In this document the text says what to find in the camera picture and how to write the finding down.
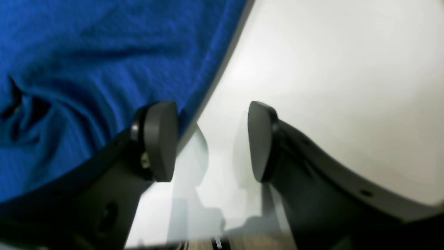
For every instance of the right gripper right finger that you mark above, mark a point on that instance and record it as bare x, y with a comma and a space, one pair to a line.
328, 206

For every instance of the blue long-sleeve T-shirt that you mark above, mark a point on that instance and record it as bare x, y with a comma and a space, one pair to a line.
74, 72

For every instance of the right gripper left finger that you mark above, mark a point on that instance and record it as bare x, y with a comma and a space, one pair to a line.
93, 206

